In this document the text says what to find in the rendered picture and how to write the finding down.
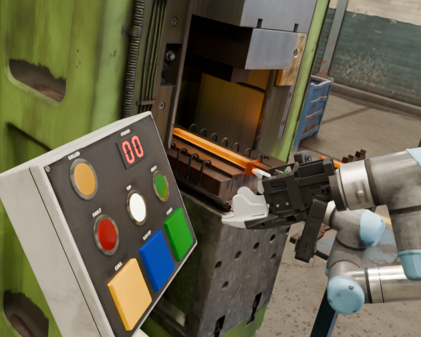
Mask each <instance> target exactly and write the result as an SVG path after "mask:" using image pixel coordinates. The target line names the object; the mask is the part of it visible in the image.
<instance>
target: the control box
mask: <svg viewBox="0 0 421 337"><path fill-rule="evenodd" d="M135 136H136V137H138V140H139V142H140V146H141V148H142V151H143V153H142V154H143V155H142V156H141V157H139V156H138V155H137V153H136V150H135V148H136V147H135V148H134V145H133V142H132V140H133V139H132V138H133V137H135ZM126 141H127V142H128V143H129V145H130V148H131V151H132V154H133V156H134V162H132V163H130V162H128V159H127V157H126V153H125V152H124V149H123V146H122V145H123V143H124V142H126ZM131 151H130V152H131ZM79 163H84V164H86V165H88V166H89V167H90V168H91V170H92V172H93V174H94V177H95V189H94V191H93V193H92V194H90V195H85V194H83V193H82V192H81V191H80V190H79V189H78V187H77V185H76V182H75V179H74V171H75V168H76V166H77V165H78V164H79ZM158 174H161V175H162V176H163V177H164V178H165V180H166V184H167V187H168V194H167V196H166V198H162V197H161V196H160V195H159V194H158V192H157V190H156V185H155V179H156V175H158ZM133 194H138V195H140V196H141V198H142V200H143V202H144V206H145V216H144V219H143V220H142V221H137V220H136V219H135V218H134V216H133V214H132V212H131V209H130V199H131V197H132V195H133ZM0 199H1V201H2V204H3V206H4V208H5V210H6V212H7V214H8V217H9V219H10V221H11V224H12V226H13V228H14V230H15V232H16V234H17V237H18V239H19V241H20V244H21V246H22V248H23V250H24V252H25V254H26V257H27V259H28V261H29V264H30V266H31V268H32V270H33V272H34V274H35V277H36V279H37V281H38V283H39V286H40V288H41V290H42V292H43V294H44V296H45V299H46V301H47V304H48V306H49V308H50V310H51V313H52V314H53V317H54V319H55V321H56V323H57V326H58V328H59V331H60V332H61V335H62V336H63V337H134V335H135V334H136V333H137V331H138V330H139V328H140V327H141V325H142V324H143V322H144V321H145V319H146V318H147V317H148V315H149V313H150V312H151V311H152V309H153V307H154V306H155V305H156V303H157V302H158V300H159V299H160V297H161V296H162V294H163V293H164V291H165V290H166V289H167V287H168V286H169V284H170V283H171V281H172V280H173V278H174V277H175V275H176V274H177V273H178V271H179V269H180V268H181V267H182V265H183V263H184V262H185V261H186V259H187V258H188V256H189V255H190V253H191V252H192V250H193V249H194V247H195V246H196V244H197V240H196V237H195V234H194V231H193V229H192V225H191V223H190V220H189V218H188V214H187V212H186V209H185V206H184V203H183V201H182V197H181V195H180V192H179V190H178V186H177V184H176V181H175V178H174V175H173V173H172V169H171V167H170V164H169V161H168V159H167V156H166V153H165V150H164V147H163V145H162V141H161V139H160V136H159V133H158V131H157V128H156V125H155V122H154V119H153V116H152V113H151V112H149V111H148V112H144V113H141V114H138V115H135V116H131V117H129V118H125V119H122V120H119V121H116V122H113V123H111V124H109V125H107V126H105V127H103V128H101V129H98V130H96V131H94V132H91V133H89V134H87V135H85V136H83V137H81V138H78V139H76V140H74V141H72V142H69V143H67V144H65V145H63V146H61V147H59V148H56V149H54V150H52V151H50V152H47V153H45V154H43V155H41V156H39V157H37V158H34V159H32V160H30V161H28V162H25V163H23V164H21V165H19V166H17V167H15V168H12V169H10V170H8V171H5V172H4V173H1V174H0ZM179 207H181V208H182V212H183V214H184V217H185V219H186V223H187V225H188V228H189V231H190V234H191V236H192V240H193V243H192V245H191V246H190V247H189V249H188V250H187V252H186V253H185V254H184V256H183V257H182V259H181V260H180V261H177V260H176V257H175V255H174V252H173V250H172V246H171V244H170V241H169V238H168V236H167V233H166V230H165V228H164V225H163V223H164V222H165V220H167V218H169V216H171V214H172V213H173V212H174V211H175V210H176V209H177V208H179ZM103 219H108V220H110V221H111V222H112V224H113V225H114V227H115V229H116V235H117V240H116V245H115V247H114V248H113V249H112V250H110V251H108V250H105V249H104V248H103V247H102V246H101V244H100V242H99V239H98V225H99V224H100V221H101V220H103ZM158 230H161V231H162V234H163V236H164V240H165V242H166V245H167V247H168V250H169V252H170V256H171V258H172V261H173V263H174V266H175V269H174V270H173V272H172V273H171V274H170V276H169V277H168V279H167V280H166V281H165V283H164V285H163V286H162V287H161V288H160V290H159V291H157V292H155V291H154V288H153V286H152V283H151V281H150V278H149V276H148V272H147V271H146V268H145V265H144V262H143V260H142V257H141V255H140V252H139V249H140V248H141V247H142V246H143V245H144V244H145V243H146V242H147V241H148V240H149V239H150V238H151V236H152V235H153V234H154V233H155V232H156V231H158ZM131 259H136V261H137V263H138V266H139V268H140V271H141V273H142V276H143V278H144V281H145V283H146V287H147V288H148V291H149V294H150V297H151V298H152V301H151V303H150V305H149V306H148V307H147V309H146V310H145V311H144V313H143V314H142V316H141V317H140V319H139V320H138V321H137V323H136V324H135V326H134V327H133V329H131V330H130V331H126V329H125V326H124V323H123V321H122V319H121V317H120V314H119V311H118V309H117V307H116V304H115V302H114V299H113V297H112V295H111V292H110V290H109V287H108V284H109V283H110V282H111V280H112V279H113V278H114V277H115V276H116V275H117V274H118V272H119V271H120V270H121V269H122V268H123V267H124V266H125V265H126V264H127V263H128V262H129V261H130V260H131Z"/></svg>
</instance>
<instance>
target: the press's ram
mask: <svg viewBox="0 0 421 337"><path fill-rule="evenodd" d="M315 3H316V0H194V5H193V10H192V14H193V15H197V16H201V17H205V18H208V19H213V20H216V21H221V22H223V23H228V24H231V25H236V26H239V27H250V28H259V29H270V30H276V31H289V32H295V33H308V31H309V26H310V23H311V19H312V16H313V11H314V8H315Z"/></svg>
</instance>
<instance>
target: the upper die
mask: <svg viewBox="0 0 421 337"><path fill-rule="evenodd" d="M297 36H298V33H295V32H289V31H276V30H270V29H259V28H250V27H239V26H236V25H231V24H228V23H223V22H221V21H216V20H213V19H208V18H205V17H201V16H197V15H193V14H192V17H191V22H190V30H189V35H188V42H187V47H186V50H187V51H189V52H192V53H195V54H198V55H201V56H204V57H206V58H210V59H213V60H216V61H219V62H223V63H225V64H229V65H231V66H235V67H238V68H241V69H244V70H289V68H290V65H291V60H292V57H293V52H294V49H295V44H296V41H297Z"/></svg>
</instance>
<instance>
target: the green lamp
mask: <svg viewBox="0 0 421 337"><path fill-rule="evenodd" d="M155 185H156V190H157V192H158V194H159V195H160V196H161V197H162V198H166V196H167V194H168V187H167V184H166V180H165V178H164V177H163V176H162V175H161V174H158V175H156V179H155Z"/></svg>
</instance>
